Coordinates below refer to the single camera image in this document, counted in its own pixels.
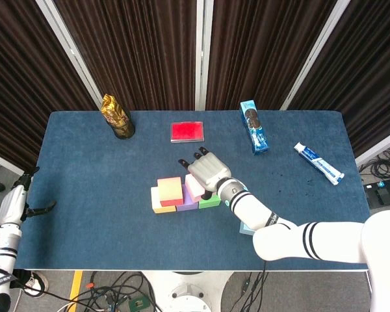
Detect purple foam cube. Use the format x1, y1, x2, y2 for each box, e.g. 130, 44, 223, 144
176, 183, 199, 213

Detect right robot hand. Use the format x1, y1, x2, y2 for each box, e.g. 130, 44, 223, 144
177, 146, 232, 201

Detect green circuit device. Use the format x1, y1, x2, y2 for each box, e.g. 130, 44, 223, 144
129, 296, 150, 311

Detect black cable with inline box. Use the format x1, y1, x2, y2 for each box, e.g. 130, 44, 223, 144
237, 271, 270, 312

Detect red box with clear lid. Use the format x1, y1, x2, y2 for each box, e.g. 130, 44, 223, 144
170, 121, 205, 143

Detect white black sneaker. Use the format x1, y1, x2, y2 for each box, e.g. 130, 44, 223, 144
24, 272, 49, 296

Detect white partition base rail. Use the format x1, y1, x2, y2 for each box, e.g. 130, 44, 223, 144
355, 135, 390, 166
0, 148, 34, 182

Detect black mesh pen holder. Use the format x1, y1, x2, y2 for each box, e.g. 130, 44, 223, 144
109, 110, 136, 140

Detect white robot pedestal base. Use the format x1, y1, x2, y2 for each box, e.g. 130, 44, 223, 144
142, 271, 235, 312

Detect yellow foam cube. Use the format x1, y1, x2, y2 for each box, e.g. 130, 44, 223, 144
150, 187, 177, 215

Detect red foam cube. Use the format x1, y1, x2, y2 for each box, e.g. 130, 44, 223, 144
157, 177, 185, 207

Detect light blue foam cube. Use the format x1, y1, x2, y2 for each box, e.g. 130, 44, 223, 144
239, 222, 256, 237

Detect green foam cube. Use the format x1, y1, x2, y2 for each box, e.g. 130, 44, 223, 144
198, 193, 222, 209

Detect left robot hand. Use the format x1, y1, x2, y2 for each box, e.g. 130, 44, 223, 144
0, 166, 57, 227

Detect person in black clothes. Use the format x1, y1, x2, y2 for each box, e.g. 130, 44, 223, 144
14, 268, 32, 287

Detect blue cookie box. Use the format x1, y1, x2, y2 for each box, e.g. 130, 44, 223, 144
240, 100, 270, 155

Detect white partition frame post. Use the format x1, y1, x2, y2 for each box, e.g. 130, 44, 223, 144
35, 0, 103, 111
194, 0, 215, 111
278, 0, 351, 111

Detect black floor cable tangle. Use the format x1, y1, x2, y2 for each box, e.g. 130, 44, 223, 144
81, 271, 160, 312

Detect gold foil snack bag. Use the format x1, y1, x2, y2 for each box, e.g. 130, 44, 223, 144
100, 94, 130, 127

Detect coiled black cables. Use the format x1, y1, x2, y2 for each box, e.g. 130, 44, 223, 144
370, 152, 390, 179

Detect brown pleated curtain panel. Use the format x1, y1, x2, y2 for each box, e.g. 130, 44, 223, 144
53, 0, 198, 111
205, 0, 338, 111
0, 0, 100, 175
287, 0, 390, 157

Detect pink foam cube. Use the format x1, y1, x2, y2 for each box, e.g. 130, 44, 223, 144
184, 174, 209, 202

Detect white blue toothpaste tube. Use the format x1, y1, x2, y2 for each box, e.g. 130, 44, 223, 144
293, 142, 346, 186

